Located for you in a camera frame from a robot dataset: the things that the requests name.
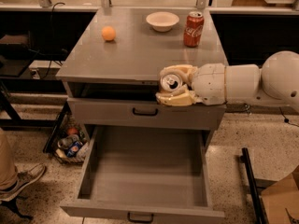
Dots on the grey sneaker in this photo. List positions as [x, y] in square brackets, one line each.
[24, 179]

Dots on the red Coca-Cola can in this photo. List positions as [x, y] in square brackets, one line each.
[193, 29]

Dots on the wire basket of snacks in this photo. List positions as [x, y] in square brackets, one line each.
[68, 133]

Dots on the orange fruit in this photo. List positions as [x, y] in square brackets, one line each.
[108, 33]

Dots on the blue Pepsi can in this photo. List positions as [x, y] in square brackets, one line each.
[73, 150]

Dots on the tan trouser leg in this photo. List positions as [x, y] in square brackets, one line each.
[8, 169]

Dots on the black metal frame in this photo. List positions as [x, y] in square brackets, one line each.
[260, 219]

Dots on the grey drawer cabinet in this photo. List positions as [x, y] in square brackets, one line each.
[128, 67]

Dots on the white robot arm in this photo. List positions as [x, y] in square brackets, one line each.
[275, 83]

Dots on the cardboard box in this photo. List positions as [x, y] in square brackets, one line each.
[281, 200]

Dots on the white bowl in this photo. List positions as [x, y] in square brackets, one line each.
[162, 21]

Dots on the closed grey upper drawer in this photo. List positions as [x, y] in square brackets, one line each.
[146, 114]

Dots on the orange soda can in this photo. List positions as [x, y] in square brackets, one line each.
[170, 82]

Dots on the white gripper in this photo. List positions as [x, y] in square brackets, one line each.
[209, 83]

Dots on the black chair base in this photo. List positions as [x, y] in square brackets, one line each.
[12, 206]

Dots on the open grey middle drawer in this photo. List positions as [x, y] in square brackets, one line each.
[145, 176]

